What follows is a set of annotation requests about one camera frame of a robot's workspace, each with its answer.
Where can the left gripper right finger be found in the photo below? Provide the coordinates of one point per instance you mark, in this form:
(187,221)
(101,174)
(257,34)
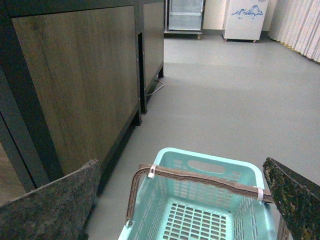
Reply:
(296,198)

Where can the glass door refrigerator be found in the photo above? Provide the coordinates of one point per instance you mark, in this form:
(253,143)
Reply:
(184,18)

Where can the light teal plastic basket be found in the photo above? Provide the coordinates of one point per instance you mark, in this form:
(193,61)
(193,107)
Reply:
(200,205)

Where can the white chest freezer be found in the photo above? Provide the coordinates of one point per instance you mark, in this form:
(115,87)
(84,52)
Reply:
(243,19)

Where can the dark wooden display cabinet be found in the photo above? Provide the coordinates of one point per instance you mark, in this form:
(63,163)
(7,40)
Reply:
(74,80)

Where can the white curtain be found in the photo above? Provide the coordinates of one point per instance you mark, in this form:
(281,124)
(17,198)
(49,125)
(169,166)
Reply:
(296,24)

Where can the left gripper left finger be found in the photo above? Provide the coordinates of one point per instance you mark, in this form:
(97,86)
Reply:
(55,211)

